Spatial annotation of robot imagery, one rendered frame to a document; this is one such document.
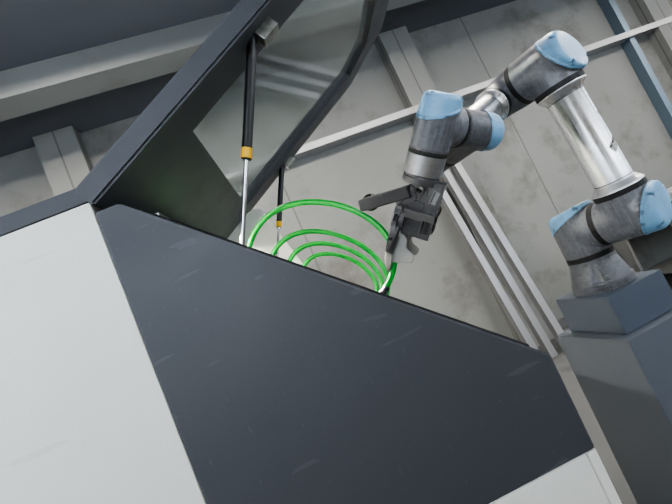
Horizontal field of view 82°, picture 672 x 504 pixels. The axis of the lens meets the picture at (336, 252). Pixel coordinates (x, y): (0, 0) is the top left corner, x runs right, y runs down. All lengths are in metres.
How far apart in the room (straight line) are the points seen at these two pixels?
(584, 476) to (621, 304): 0.51
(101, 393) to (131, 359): 0.06
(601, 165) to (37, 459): 1.24
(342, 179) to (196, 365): 3.04
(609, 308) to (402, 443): 0.69
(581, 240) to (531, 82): 0.42
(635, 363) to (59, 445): 1.16
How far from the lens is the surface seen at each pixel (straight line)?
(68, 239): 0.73
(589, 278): 1.21
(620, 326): 1.18
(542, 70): 1.13
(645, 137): 5.41
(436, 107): 0.73
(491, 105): 1.11
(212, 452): 0.67
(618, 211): 1.14
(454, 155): 0.84
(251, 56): 0.77
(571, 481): 0.79
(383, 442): 0.66
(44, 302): 0.74
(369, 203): 0.80
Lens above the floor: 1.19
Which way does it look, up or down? 5 degrees up
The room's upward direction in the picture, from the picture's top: 24 degrees counter-clockwise
